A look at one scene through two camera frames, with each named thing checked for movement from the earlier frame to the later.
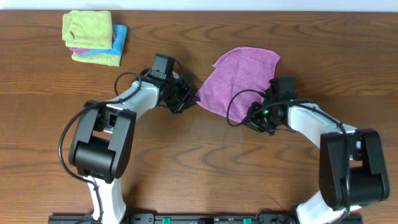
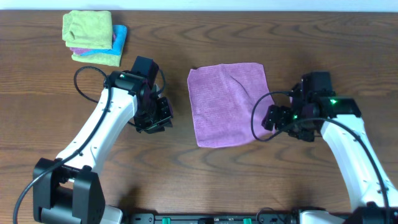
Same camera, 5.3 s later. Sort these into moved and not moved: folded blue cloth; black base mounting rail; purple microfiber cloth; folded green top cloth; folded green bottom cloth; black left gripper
Moved: black left gripper; purple microfiber cloth
Not moved: folded blue cloth; folded green bottom cloth; folded green top cloth; black base mounting rail
